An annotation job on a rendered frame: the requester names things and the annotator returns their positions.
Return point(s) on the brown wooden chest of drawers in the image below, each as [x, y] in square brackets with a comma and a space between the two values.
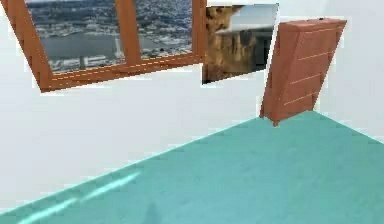
[296, 73]

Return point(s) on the brown wooden framed window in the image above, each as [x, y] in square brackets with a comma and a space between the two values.
[129, 36]

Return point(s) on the brown landscape wall picture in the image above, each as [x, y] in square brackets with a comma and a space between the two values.
[230, 50]

